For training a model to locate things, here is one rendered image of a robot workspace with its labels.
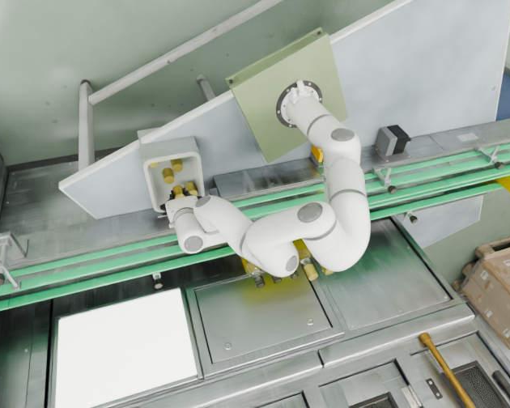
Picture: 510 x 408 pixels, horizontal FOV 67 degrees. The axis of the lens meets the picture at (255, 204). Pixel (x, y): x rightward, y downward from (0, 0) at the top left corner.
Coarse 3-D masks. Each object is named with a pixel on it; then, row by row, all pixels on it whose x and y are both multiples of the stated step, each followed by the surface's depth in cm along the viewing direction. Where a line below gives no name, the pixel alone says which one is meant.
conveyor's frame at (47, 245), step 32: (480, 128) 159; (384, 160) 143; (416, 160) 145; (224, 192) 130; (256, 192) 131; (96, 224) 131; (128, 224) 132; (160, 224) 132; (32, 256) 122; (64, 256) 123
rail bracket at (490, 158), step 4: (480, 144) 150; (476, 148) 150; (480, 148) 149; (496, 148) 142; (484, 152) 147; (492, 152) 144; (488, 156) 145; (492, 156) 144; (496, 156) 144; (488, 160) 146; (492, 160) 144; (496, 160) 144; (496, 164) 143; (500, 164) 141; (500, 168) 143
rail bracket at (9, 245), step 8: (8, 232) 114; (0, 240) 113; (8, 240) 113; (16, 240) 117; (24, 240) 125; (8, 248) 114; (16, 248) 117; (24, 248) 123; (0, 256) 109; (16, 256) 120; (24, 256) 121; (0, 264) 107; (0, 272) 106; (8, 272) 110; (0, 280) 104; (16, 288) 114
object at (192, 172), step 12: (168, 156) 114; (180, 156) 115; (192, 156) 125; (144, 168) 114; (156, 168) 124; (192, 168) 129; (156, 180) 127; (180, 180) 130; (192, 180) 132; (156, 192) 131; (168, 192) 133; (204, 192) 128; (156, 204) 127
